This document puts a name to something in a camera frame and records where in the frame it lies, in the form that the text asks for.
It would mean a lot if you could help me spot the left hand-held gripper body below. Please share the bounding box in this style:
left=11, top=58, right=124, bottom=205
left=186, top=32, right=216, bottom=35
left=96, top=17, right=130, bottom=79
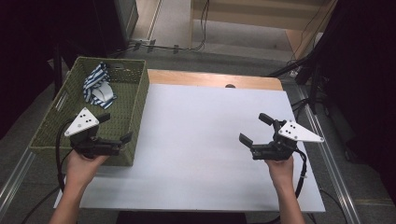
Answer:
left=64, top=106, right=123, bottom=160

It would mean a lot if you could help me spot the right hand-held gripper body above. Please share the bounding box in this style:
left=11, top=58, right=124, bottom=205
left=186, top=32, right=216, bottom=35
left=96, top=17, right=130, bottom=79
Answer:
left=249, top=119, right=325, bottom=161

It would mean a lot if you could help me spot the green woven basket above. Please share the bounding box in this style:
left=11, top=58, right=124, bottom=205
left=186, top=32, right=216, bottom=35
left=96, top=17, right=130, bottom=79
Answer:
left=28, top=56, right=150, bottom=168

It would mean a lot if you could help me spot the blue white striped cloth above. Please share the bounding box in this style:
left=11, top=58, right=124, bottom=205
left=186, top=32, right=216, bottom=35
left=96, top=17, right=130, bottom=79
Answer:
left=81, top=62, right=118, bottom=110

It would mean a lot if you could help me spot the person's right hand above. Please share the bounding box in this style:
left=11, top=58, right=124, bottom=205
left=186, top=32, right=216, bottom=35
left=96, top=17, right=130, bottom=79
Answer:
left=264, top=154, right=295, bottom=191

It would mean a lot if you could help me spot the person's left hand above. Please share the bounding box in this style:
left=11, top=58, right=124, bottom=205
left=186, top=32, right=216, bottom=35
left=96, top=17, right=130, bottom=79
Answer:
left=64, top=148, right=110, bottom=192

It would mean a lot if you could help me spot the white table mat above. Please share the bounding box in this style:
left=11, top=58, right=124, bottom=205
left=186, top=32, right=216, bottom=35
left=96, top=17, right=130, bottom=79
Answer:
left=53, top=83, right=327, bottom=214

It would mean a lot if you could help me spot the black tripod stand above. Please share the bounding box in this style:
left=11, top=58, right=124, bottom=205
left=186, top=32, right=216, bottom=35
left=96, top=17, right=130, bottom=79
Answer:
left=266, top=49, right=328, bottom=116

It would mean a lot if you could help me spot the dark curtain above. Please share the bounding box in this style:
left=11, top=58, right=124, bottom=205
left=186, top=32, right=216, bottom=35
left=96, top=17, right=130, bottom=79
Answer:
left=317, top=0, right=396, bottom=206
left=0, top=0, right=125, bottom=141

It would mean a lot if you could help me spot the person's dark clothing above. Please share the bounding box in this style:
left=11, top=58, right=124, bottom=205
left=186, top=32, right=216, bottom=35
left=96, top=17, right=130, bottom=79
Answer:
left=115, top=211, right=248, bottom=224

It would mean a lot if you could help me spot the dark monitor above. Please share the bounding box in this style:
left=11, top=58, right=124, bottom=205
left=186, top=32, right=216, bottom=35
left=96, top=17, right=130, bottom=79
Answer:
left=92, top=0, right=140, bottom=48

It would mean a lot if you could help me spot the light wooden furniture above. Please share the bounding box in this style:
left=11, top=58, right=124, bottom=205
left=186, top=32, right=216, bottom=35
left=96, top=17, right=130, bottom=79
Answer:
left=189, top=0, right=339, bottom=60

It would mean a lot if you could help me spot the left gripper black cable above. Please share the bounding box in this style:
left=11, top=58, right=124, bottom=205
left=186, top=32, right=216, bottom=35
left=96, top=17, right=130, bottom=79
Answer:
left=20, top=119, right=77, bottom=224

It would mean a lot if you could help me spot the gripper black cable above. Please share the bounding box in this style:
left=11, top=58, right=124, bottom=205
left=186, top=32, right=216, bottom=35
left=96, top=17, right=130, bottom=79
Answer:
left=20, top=119, right=77, bottom=224
left=267, top=147, right=309, bottom=224

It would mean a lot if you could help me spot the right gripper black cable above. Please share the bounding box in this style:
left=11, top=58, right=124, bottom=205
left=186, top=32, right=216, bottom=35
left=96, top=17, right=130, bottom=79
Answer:
left=267, top=147, right=309, bottom=224

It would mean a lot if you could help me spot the metal floor rail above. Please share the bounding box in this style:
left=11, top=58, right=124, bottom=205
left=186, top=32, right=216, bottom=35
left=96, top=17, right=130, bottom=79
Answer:
left=297, top=85, right=362, bottom=224
left=0, top=148, right=36, bottom=216

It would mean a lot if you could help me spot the black floor cable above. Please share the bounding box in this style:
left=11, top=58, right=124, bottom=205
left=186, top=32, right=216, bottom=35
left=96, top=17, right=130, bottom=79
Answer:
left=124, top=0, right=211, bottom=53

